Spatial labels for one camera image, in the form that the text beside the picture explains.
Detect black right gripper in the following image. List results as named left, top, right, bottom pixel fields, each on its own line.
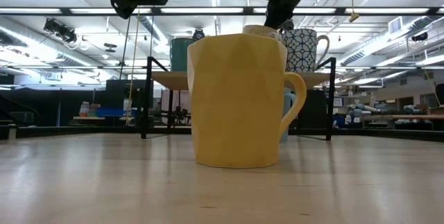
left=264, top=0, right=300, bottom=31

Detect white mug yellow lattice pattern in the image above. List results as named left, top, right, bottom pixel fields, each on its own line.
left=241, top=24, right=282, bottom=43

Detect white mug blue floral pattern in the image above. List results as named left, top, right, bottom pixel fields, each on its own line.
left=281, top=28, right=330, bottom=74

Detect teal mug white handle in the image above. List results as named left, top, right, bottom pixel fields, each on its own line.
left=169, top=37, right=197, bottom=72

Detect light blue mug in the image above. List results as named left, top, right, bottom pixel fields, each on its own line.
left=279, top=87, right=298, bottom=144

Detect yellow faceted mug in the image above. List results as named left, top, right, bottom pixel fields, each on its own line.
left=187, top=33, right=308, bottom=169

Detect overhead rig crossbar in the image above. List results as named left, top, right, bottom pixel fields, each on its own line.
left=0, top=6, right=444, bottom=17

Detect black spotlight cluster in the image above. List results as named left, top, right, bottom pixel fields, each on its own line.
left=43, top=18, right=78, bottom=44

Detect wooden shelf black metal legs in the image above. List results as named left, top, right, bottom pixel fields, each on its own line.
left=140, top=56, right=337, bottom=141

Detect black background cabinet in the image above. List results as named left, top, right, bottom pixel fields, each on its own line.
left=103, top=78, right=153, bottom=128

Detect blue storage bin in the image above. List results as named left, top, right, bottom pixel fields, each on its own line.
left=96, top=107, right=137, bottom=118

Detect white ceiling air vent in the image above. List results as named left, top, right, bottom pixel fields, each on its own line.
left=387, top=16, right=404, bottom=35

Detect black hanging cable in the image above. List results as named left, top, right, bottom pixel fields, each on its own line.
left=119, top=15, right=133, bottom=80

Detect yellow hanging rope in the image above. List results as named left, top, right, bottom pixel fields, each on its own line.
left=125, top=8, right=144, bottom=124

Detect black table frame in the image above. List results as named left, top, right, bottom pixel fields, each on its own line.
left=0, top=123, right=444, bottom=142

